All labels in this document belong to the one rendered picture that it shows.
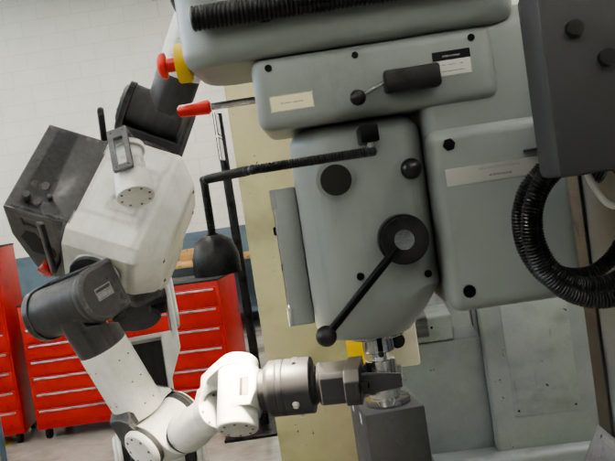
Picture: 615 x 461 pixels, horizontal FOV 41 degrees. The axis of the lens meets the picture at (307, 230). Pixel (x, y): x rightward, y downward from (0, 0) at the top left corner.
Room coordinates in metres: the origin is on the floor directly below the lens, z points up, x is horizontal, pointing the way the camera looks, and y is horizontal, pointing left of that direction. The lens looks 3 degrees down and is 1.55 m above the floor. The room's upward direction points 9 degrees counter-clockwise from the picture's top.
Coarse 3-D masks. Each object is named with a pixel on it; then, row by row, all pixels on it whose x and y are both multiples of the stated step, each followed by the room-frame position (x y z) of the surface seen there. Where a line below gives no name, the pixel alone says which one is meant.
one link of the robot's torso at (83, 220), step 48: (48, 144) 1.56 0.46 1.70; (96, 144) 1.57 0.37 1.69; (144, 144) 1.62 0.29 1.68; (48, 192) 1.50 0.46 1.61; (96, 192) 1.51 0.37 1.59; (192, 192) 1.61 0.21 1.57; (48, 240) 1.46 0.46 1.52; (96, 240) 1.46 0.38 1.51; (144, 240) 1.47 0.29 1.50; (144, 288) 1.54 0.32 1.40
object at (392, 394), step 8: (368, 368) 1.24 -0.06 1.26; (376, 368) 1.23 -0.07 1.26; (384, 368) 1.23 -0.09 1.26; (392, 368) 1.23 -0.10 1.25; (376, 392) 1.23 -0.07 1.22; (384, 392) 1.23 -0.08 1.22; (392, 392) 1.23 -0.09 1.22; (400, 392) 1.25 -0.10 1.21; (376, 400) 1.23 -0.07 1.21; (384, 400) 1.23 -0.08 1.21; (392, 400) 1.23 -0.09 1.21
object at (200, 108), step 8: (184, 104) 1.35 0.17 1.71; (192, 104) 1.35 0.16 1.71; (200, 104) 1.34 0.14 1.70; (208, 104) 1.34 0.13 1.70; (216, 104) 1.35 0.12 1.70; (224, 104) 1.35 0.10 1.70; (232, 104) 1.35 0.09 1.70; (240, 104) 1.35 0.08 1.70; (248, 104) 1.35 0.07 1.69; (184, 112) 1.34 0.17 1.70; (192, 112) 1.34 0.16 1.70; (200, 112) 1.34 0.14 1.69; (208, 112) 1.34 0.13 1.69
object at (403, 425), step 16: (368, 400) 1.63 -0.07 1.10; (400, 400) 1.60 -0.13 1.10; (416, 400) 1.62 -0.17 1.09; (352, 416) 1.77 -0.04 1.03; (368, 416) 1.57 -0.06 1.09; (384, 416) 1.57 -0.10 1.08; (400, 416) 1.58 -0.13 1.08; (416, 416) 1.58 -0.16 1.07; (368, 432) 1.57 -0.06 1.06; (384, 432) 1.57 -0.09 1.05; (400, 432) 1.58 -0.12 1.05; (416, 432) 1.58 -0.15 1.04; (368, 448) 1.59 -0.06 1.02; (384, 448) 1.57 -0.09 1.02; (400, 448) 1.58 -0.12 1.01; (416, 448) 1.58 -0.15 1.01
